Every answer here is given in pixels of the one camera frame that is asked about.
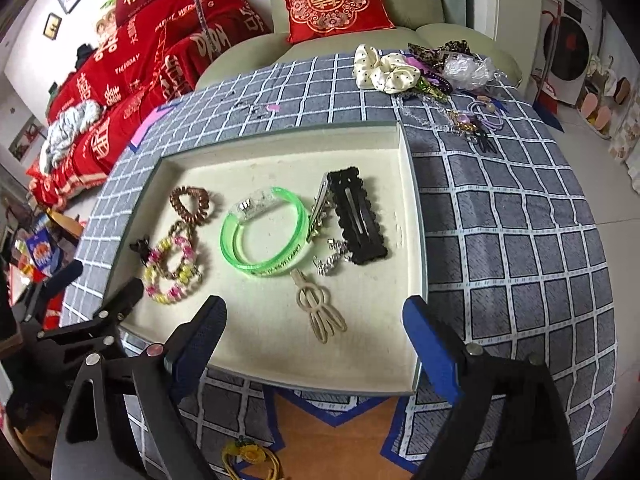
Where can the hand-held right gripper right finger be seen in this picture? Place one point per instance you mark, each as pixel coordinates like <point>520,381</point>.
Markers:
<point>432,355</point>

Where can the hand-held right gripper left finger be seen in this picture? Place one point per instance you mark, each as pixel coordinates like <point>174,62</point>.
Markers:
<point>200,340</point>

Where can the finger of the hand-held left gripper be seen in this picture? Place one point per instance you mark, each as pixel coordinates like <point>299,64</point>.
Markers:
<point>62,275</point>
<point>125,297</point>

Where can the small black claw clip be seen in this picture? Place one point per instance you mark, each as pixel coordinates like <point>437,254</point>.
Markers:
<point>140,249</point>

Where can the beige jewelry tray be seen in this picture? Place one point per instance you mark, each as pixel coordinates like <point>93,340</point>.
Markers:
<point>280,330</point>

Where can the beige cutout hair clip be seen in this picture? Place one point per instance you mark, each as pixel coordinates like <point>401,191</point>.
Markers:
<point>320,300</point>

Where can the black scalloped snap clip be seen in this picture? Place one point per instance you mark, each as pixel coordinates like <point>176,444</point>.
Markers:
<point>370,245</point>

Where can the silver rhinestone brooch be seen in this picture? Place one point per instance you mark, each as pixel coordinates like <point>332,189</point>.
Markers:
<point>330,260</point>

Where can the silver rhinestone hair clip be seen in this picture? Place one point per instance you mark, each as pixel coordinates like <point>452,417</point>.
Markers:
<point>317,215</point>

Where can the blue printed box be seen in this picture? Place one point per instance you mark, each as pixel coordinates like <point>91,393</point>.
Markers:
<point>42,255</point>

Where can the grey checked tablecloth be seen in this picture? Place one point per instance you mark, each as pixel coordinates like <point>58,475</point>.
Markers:
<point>500,260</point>

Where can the grey white knitted cloth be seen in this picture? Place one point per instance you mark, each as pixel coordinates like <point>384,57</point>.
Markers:
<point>70,125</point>

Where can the small black hair clip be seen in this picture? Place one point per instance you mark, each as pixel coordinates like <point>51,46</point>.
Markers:
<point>482,142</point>

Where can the red printed blanket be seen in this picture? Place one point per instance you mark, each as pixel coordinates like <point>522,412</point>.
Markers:
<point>150,60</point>

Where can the gold purple charm clip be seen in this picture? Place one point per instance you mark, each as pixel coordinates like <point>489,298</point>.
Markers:
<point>462,122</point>

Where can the green crystal hair clip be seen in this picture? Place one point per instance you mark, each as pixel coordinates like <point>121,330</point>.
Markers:
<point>429,89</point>

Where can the clear plastic bag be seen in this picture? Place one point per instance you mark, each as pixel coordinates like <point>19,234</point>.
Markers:
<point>467,70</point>

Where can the white polka dot scrunchie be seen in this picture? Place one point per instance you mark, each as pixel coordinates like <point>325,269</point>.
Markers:
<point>390,70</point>

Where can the pink slipper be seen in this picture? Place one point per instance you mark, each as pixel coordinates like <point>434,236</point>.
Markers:
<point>590,101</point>
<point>602,117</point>

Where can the leopard print scrunchie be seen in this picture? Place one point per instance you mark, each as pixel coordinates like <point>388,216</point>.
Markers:
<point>440,52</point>

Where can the white washing machine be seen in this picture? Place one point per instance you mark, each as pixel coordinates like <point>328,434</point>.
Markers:
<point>565,40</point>

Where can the pale green sofa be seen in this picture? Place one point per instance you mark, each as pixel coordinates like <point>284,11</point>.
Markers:
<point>400,5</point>

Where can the red embroidered cushion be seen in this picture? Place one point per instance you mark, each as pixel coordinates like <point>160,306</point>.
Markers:
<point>330,2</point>

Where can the small black picture frame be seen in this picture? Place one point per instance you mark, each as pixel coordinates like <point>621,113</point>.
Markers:
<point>51,25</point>

